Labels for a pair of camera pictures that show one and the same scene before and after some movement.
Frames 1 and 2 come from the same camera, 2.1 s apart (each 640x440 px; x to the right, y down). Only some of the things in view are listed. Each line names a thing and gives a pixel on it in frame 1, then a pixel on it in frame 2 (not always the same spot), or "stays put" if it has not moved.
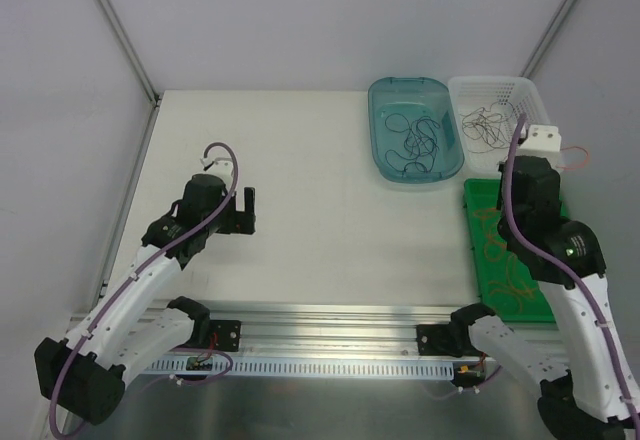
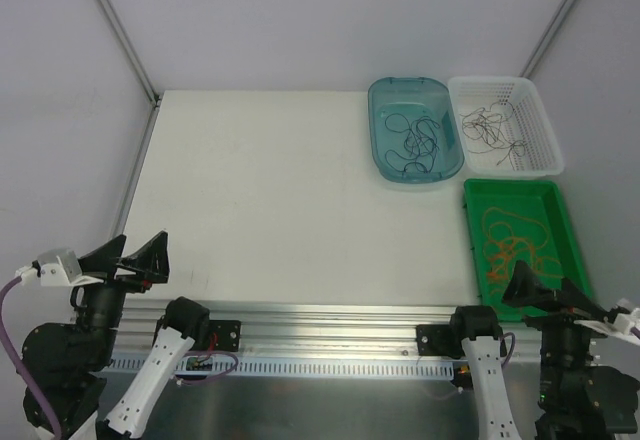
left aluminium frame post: [121, 32] stays put
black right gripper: [503, 180] -> [558, 311]
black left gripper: [240, 220] -> [120, 276]
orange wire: [572, 168] -> [500, 256]
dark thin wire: [420, 142] stays put
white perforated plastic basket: [486, 110] stays put
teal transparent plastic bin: [414, 132] stays put
